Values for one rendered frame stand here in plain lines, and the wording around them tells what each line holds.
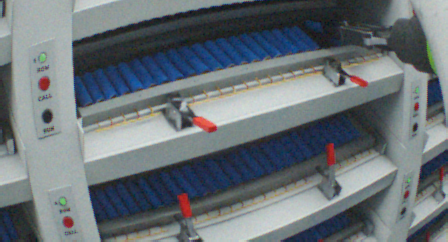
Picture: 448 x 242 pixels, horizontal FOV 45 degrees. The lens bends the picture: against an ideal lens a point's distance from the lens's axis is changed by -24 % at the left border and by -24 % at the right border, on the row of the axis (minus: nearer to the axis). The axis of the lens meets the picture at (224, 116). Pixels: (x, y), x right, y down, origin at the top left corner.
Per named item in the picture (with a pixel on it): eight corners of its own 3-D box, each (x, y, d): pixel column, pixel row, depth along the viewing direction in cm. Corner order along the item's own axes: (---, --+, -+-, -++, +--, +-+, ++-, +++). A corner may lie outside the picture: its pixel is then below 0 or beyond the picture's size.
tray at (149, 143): (399, 90, 112) (409, 50, 106) (84, 187, 82) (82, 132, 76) (337, 29, 124) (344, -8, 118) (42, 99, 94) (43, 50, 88)
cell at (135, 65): (138, 67, 96) (157, 93, 92) (127, 70, 95) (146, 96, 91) (139, 56, 95) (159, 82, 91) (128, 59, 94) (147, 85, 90)
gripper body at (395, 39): (427, 18, 88) (392, 12, 96) (400, 21, 84) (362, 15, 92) (433, 62, 90) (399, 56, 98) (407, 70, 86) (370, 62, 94)
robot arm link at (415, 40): (430, 86, 81) (456, 76, 86) (420, 8, 79) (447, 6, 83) (406, 81, 86) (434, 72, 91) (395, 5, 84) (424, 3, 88)
